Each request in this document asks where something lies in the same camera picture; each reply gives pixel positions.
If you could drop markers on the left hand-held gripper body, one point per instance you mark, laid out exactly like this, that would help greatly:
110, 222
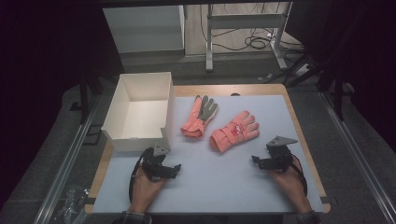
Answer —
155, 160

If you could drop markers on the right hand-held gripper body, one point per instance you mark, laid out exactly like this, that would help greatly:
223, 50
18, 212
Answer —
278, 154

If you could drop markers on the pink glove with red label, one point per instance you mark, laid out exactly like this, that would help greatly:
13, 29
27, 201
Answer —
236, 130

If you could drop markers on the white box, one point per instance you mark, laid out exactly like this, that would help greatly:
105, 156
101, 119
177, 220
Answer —
140, 115

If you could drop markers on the pink glove with grey palm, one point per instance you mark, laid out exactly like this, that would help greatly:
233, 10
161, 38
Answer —
194, 119

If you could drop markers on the person's left hand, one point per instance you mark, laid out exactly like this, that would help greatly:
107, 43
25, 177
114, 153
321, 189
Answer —
144, 189

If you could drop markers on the person's right hand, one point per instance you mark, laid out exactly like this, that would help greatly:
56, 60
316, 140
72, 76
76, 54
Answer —
291, 185

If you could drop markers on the light blue table mat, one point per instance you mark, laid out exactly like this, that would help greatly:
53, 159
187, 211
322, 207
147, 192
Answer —
218, 174

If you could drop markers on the black tape strip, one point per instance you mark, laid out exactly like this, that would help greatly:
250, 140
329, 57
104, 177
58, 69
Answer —
89, 200
325, 199

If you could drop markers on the dark metal stand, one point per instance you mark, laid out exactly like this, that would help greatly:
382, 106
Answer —
337, 93
84, 96

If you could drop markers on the white power strip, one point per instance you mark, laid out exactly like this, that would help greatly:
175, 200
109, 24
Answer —
302, 70

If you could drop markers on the clear plastic bag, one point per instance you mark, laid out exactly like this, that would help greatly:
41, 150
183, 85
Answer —
70, 203

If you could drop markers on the white cabinet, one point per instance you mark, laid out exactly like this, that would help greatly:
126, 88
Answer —
143, 29

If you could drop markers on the metal floor rail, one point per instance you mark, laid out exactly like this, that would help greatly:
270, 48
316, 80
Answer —
67, 161
358, 155

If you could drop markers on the white metal desk frame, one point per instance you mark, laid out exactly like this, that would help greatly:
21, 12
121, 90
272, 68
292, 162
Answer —
246, 21

